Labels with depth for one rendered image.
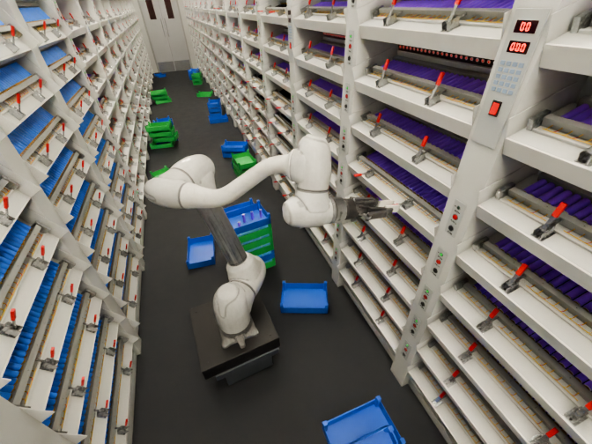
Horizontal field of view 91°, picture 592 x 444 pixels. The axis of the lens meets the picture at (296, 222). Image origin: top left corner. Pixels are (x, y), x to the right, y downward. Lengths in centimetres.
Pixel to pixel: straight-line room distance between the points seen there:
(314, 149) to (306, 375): 124
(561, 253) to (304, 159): 65
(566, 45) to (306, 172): 61
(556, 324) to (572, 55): 60
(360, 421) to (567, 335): 101
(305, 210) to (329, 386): 108
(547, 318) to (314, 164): 72
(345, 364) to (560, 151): 138
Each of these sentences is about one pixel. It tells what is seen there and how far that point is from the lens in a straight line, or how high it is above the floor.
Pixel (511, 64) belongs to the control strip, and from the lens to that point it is 86.
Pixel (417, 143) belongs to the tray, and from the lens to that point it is 117.
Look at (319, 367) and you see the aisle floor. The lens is 177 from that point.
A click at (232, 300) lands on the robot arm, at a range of 137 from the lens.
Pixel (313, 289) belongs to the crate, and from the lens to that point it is 205.
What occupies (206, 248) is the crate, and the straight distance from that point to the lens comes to 248.
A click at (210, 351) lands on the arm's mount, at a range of 156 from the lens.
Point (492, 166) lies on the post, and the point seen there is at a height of 124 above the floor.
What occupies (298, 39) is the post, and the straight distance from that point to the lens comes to 199.
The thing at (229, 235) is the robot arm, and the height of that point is 73.
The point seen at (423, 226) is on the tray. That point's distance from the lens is 113.
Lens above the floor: 159
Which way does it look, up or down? 38 degrees down
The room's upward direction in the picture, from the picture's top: 3 degrees counter-clockwise
